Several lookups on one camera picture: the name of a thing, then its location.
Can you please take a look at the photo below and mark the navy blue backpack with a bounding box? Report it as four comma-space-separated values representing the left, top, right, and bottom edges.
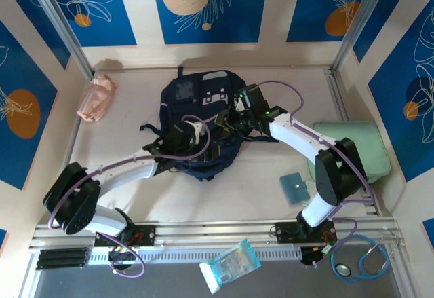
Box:
140, 67, 262, 182

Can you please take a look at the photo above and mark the blue wet wipes pack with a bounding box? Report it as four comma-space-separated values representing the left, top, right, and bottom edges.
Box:
199, 238, 262, 295

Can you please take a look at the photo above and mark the mint green zip case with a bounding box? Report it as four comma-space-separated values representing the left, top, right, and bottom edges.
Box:
307, 121, 391, 185

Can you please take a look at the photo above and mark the teal snap card wallet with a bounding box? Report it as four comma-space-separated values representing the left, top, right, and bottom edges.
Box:
279, 172, 310, 204

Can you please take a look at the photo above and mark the pink transparent pouch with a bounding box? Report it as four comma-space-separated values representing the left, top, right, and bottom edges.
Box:
76, 73, 119, 123

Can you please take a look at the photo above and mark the black ribbed bar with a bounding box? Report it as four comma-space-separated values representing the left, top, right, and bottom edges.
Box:
35, 247, 91, 271

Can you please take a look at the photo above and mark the blue stethoscope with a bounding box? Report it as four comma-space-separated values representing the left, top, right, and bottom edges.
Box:
330, 233, 401, 282

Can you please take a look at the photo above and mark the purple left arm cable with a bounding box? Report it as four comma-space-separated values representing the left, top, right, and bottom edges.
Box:
49, 114, 212, 278

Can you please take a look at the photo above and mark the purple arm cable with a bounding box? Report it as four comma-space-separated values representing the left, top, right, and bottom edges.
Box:
256, 79, 376, 268
49, 114, 212, 278

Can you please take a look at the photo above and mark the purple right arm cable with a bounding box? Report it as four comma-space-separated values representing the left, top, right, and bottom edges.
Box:
256, 79, 376, 268

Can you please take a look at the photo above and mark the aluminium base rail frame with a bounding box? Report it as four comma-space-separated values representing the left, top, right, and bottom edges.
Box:
28, 218, 406, 255

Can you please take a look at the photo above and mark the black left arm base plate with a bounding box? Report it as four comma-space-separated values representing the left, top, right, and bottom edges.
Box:
94, 225, 156, 248

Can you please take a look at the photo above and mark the aluminium side rail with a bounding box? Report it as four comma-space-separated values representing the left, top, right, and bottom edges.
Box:
323, 68, 380, 217

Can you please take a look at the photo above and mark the white slotted cable duct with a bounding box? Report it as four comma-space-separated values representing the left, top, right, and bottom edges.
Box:
87, 246, 302, 267

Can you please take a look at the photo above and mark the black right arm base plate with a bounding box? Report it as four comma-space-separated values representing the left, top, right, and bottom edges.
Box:
275, 221, 338, 244

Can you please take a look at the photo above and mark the aluminium frame post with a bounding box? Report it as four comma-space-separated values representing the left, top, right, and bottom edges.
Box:
23, 0, 94, 78
334, 0, 391, 71

